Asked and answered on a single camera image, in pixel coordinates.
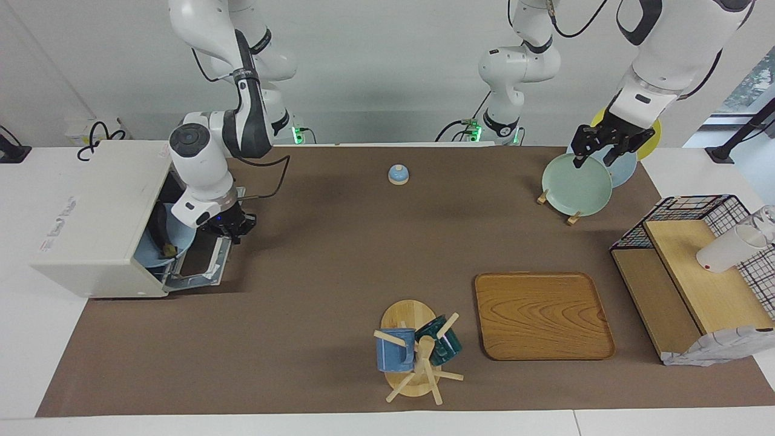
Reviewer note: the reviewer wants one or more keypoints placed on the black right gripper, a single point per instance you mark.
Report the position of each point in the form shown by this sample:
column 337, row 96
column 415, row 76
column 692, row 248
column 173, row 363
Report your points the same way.
column 221, row 221

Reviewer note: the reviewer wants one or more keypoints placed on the wooden plate rack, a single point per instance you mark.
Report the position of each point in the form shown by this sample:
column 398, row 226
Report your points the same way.
column 542, row 197

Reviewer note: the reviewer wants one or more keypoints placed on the dark purple eggplant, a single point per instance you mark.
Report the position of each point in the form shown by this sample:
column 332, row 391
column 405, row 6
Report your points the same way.
column 158, row 233

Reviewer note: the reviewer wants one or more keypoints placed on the small blue white bell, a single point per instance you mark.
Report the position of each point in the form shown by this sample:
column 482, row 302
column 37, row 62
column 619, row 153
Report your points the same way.
column 398, row 175

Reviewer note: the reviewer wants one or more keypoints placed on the white power strip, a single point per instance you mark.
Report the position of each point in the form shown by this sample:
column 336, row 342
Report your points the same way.
column 79, row 130

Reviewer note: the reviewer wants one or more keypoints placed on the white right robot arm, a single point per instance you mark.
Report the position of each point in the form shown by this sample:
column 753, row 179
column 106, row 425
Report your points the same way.
column 200, row 163

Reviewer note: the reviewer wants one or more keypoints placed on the blue mug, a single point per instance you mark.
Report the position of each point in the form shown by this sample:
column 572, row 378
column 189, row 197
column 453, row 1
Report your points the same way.
column 393, row 354

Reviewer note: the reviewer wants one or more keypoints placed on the clear glass cup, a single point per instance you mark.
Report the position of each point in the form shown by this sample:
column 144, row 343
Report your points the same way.
column 766, row 221

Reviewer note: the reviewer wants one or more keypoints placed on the yellow plate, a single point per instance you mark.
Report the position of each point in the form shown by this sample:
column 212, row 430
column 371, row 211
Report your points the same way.
column 652, row 140

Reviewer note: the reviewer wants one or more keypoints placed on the grey patterned cloth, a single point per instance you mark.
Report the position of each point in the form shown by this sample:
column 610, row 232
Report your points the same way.
column 714, row 348

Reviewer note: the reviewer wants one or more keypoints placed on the white cup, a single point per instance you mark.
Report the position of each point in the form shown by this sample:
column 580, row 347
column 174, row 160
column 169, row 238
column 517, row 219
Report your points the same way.
column 723, row 251

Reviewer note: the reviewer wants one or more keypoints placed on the wooden serving tray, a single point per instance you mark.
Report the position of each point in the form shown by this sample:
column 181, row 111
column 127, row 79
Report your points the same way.
column 545, row 315

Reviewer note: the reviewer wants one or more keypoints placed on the wooden mug tree stand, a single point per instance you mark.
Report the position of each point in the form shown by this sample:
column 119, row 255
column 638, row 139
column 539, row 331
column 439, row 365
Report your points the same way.
column 408, row 315

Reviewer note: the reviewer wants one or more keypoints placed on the dark green mug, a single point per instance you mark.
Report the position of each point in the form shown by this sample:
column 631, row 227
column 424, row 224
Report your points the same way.
column 445, row 348

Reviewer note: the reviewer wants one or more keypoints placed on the brown table mat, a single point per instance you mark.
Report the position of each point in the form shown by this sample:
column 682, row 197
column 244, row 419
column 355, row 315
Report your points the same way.
column 363, row 272

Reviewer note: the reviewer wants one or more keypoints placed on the mint green plate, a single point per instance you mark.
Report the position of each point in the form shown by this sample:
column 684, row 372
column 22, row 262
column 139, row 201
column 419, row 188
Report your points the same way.
column 575, row 188

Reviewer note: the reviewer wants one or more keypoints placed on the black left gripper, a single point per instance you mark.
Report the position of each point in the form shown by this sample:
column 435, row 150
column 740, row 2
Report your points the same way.
column 623, row 130

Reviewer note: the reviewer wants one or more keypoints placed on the white toaster oven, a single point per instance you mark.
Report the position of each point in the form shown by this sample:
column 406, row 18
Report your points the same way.
column 91, row 218

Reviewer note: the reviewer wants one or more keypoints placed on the pale blue racked plate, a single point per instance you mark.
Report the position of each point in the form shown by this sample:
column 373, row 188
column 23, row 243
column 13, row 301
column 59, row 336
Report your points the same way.
column 623, row 172

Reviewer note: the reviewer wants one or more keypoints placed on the light blue round plate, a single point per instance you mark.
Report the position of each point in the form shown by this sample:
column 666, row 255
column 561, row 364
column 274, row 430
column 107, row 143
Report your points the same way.
column 183, row 233

